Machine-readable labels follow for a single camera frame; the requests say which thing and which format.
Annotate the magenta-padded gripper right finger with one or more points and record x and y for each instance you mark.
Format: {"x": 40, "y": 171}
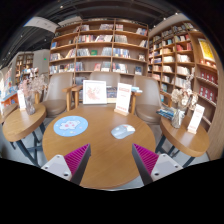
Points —
{"x": 166, "y": 165}

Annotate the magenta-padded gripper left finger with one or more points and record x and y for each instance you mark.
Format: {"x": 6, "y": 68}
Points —
{"x": 56, "y": 165}

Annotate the grey computer mouse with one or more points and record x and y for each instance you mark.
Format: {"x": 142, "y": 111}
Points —
{"x": 121, "y": 132}

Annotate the round blue mouse pad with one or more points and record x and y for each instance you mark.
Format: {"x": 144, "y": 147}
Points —
{"x": 63, "y": 128}

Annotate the round wooden side table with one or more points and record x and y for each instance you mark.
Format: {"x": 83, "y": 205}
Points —
{"x": 186, "y": 141}
{"x": 23, "y": 126}
{"x": 8, "y": 113}

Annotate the stack of books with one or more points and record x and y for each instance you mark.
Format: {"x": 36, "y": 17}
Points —
{"x": 166, "y": 113}

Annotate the small white table sign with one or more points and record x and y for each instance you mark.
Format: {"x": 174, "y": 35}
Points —
{"x": 196, "y": 118}
{"x": 21, "y": 100}

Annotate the brown padded armchair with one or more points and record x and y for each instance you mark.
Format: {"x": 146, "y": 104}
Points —
{"x": 58, "y": 90}
{"x": 110, "y": 78}
{"x": 150, "y": 96}

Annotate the white sign on wooden stand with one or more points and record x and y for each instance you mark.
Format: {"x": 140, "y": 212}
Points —
{"x": 123, "y": 96}

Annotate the light blue book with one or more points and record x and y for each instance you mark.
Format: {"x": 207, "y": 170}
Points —
{"x": 136, "y": 89}

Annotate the white framed pink picture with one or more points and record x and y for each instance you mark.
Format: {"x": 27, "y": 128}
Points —
{"x": 95, "y": 92}

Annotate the colourful display stand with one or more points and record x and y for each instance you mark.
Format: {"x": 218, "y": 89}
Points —
{"x": 8, "y": 90}

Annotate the dark blue book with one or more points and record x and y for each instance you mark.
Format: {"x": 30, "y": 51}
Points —
{"x": 111, "y": 93}

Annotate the small distant wooden bookshelf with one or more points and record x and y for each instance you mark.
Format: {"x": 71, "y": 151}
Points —
{"x": 25, "y": 61}

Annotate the wide wooden bookshelf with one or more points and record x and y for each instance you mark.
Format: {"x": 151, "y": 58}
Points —
{"x": 100, "y": 50}

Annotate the white hanging ceiling panel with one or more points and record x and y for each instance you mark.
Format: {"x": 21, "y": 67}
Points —
{"x": 40, "y": 24}

